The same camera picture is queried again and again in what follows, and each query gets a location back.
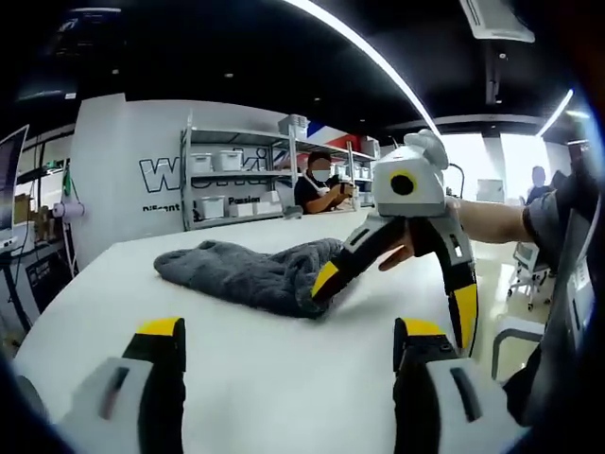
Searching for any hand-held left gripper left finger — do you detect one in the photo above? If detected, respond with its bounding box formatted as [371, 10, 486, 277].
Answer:
[55, 317, 187, 454]

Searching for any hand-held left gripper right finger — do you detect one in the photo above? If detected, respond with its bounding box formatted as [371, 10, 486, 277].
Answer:
[392, 317, 533, 454]

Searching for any grey towel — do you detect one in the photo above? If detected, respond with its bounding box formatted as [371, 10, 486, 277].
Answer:
[153, 237, 347, 321]

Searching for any stack of cardboard boxes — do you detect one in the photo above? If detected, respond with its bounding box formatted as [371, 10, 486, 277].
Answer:
[12, 192, 54, 247]

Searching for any person's right hand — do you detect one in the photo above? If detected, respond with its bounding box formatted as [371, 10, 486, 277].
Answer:
[377, 197, 470, 273]

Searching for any person's own body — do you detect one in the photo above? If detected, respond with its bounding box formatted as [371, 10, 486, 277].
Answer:
[503, 165, 605, 427]

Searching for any white table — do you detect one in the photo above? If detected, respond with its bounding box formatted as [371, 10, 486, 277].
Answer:
[11, 207, 503, 454]

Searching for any grey crate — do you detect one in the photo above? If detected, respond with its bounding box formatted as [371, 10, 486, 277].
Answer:
[277, 113, 309, 137]

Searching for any ceiling strip light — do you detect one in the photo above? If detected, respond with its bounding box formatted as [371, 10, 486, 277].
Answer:
[538, 88, 576, 138]
[282, 0, 444, 139]

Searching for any metal shelf rack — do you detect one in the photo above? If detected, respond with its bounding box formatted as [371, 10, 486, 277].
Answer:
[179, 123, 380, 233]

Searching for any ceiling air vent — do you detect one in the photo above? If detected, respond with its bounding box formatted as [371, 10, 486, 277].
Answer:
[460, 0, 536, 44]

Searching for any lilac roll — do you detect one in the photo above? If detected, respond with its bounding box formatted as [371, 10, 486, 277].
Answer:
[51, 201, 88, 222]

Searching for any green hanging item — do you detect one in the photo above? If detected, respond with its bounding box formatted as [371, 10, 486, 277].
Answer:
[62, 163, 79, 200]

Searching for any purple screen monitor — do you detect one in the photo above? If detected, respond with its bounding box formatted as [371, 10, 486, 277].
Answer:
[0, 124, 30, 234]

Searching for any red blue striped wall banner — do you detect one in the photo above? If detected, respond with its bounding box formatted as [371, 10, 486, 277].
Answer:
[306, 119, 380, 160]

